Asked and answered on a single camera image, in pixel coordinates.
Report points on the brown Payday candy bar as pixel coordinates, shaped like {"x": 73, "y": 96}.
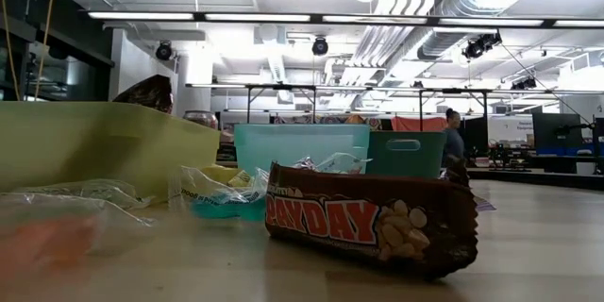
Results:
{"x": 457, "y": 174}
{"x": 330, "y": 222}
{"x": 141, "y": 94}

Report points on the translucent green plastic bin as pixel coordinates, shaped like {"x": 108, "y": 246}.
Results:
{"x": 302, "y": 144}

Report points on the teal clear-wrapped candy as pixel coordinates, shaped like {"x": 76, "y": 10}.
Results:
{"x": 222, "y": 203}

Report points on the orange clear-wrapped candy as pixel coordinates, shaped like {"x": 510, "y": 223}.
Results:
{"x": 47, "y": 240}

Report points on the black overhead light bar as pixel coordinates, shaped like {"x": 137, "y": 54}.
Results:
{"x": 316, "y": 18}

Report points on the black ceiling spotlight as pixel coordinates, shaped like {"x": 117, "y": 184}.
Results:
{"x": 163, "y": 51}
{"x": 320, "y": 46}

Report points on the glass jar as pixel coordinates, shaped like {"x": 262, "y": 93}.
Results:
{"x": 200, "y": 119}

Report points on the translucent yellow plastic bin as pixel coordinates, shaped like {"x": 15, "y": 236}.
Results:
{"x": 71, "y": 146}

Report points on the orange cloth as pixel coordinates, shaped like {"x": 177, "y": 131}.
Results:
{"x": 417, "y": 124}

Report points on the black spotlight cluster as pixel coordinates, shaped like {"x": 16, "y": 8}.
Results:
{"x": 524, "y": 84}
{"x": 481, "y": 46}

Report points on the opaque teal plastic bin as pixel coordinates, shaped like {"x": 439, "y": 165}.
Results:
{"x": 382, "y": 160}

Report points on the person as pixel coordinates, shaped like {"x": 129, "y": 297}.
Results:
{"x": 454, "y": 141}

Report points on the black monitor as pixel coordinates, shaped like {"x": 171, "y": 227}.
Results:
{"x": 557, "y": 129}

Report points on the black low table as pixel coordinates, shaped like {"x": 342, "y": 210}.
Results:
{"x": 533, "y": 177}

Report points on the black distant rig frame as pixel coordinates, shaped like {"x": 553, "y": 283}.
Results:
{"x": 283, "y": 87}

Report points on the silver ventilation duct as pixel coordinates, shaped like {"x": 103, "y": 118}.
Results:
{"x": 448, "y": 42}

